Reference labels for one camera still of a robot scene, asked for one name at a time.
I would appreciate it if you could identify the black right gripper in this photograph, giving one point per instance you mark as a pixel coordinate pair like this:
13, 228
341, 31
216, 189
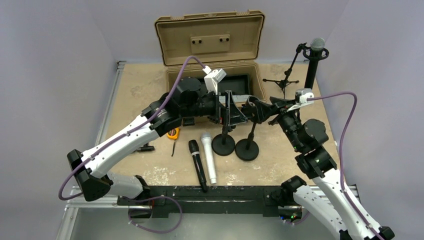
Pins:
264, 110

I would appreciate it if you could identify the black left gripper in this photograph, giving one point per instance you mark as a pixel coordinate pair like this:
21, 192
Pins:
230, 114

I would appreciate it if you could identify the black round-base mic stand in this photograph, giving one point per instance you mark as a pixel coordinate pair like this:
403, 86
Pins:
224, 144

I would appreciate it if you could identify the white handheld microphone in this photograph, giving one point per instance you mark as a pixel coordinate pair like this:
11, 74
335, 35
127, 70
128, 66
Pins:
207, 146

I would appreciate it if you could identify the black handheld microphone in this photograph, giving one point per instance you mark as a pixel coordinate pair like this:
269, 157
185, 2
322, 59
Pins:
195, 154

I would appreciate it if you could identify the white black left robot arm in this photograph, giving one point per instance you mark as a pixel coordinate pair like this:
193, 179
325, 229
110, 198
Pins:
92, 168

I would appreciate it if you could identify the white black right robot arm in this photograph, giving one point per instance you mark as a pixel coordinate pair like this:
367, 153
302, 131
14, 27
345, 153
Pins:
342, 213

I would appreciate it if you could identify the silver-head black microphone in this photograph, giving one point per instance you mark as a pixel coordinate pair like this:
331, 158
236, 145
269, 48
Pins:
314, 53

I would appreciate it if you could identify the grey plastic case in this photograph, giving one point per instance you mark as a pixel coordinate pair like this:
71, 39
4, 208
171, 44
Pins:
241, 98

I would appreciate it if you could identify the tan plastic toolbox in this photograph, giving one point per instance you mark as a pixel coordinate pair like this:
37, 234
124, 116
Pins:
221, 40

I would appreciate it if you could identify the yellow tape measure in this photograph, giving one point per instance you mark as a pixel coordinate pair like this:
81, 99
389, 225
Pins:
173, 135

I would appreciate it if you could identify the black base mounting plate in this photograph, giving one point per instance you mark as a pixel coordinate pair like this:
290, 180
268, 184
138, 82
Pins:
160, 201

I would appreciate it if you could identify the black T-shaped pipe fitting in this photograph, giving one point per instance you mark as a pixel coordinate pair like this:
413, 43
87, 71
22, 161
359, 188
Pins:
145, 148

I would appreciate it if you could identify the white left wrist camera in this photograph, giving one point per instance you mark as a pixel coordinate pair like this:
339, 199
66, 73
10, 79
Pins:
212, 78

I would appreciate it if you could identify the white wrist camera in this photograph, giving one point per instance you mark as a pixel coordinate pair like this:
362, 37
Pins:
302, 97
212, 78

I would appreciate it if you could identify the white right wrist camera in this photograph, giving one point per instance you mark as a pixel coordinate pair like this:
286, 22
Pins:
302, 97

